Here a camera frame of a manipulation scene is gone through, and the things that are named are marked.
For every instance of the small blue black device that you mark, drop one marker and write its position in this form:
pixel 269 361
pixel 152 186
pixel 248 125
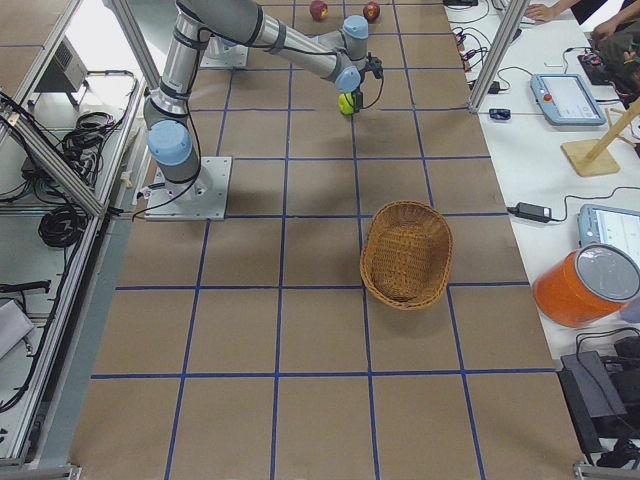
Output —
pixel 499 114

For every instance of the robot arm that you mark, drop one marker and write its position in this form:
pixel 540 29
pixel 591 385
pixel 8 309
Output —
pixel 217 34

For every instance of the woven wicker basket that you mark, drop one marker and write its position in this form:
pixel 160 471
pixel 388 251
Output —
pixel 407 257

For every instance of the dark red apple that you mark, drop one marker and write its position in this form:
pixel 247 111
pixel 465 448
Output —
pixel 318 10

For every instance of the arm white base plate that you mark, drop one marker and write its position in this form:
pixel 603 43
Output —
pixel 223 55
pixel 206 199

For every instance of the green apple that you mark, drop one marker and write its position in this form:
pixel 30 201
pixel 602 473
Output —
pixel 346 104

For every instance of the red yellow apple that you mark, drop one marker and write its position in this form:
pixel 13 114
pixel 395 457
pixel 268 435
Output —
pixel 371 11

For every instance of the person hand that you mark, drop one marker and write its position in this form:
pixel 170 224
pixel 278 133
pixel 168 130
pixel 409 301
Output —
pixel 543 13

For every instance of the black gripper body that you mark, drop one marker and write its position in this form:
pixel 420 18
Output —
pixel 357 97

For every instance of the blue teach pendant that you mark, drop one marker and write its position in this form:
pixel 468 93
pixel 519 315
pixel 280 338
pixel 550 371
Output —
pixel 566 100
pixel 612 226

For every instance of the wooden stand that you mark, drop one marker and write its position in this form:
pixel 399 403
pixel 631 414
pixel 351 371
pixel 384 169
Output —
pixel 591 157

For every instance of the black power brick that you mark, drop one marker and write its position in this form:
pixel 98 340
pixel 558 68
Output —
pixel 533 212

